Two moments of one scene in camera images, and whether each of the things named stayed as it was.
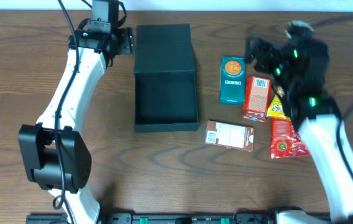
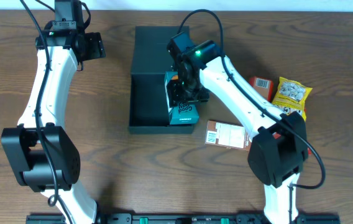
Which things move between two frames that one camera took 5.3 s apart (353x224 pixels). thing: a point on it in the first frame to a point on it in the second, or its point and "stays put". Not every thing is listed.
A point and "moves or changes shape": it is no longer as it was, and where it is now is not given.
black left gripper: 125,35 to 96,46
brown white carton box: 229,135 stays put
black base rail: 161,218 stays put
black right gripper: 270,50 to 175,97
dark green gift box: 165,88 stays put
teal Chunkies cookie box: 232,80 moves or changes shape
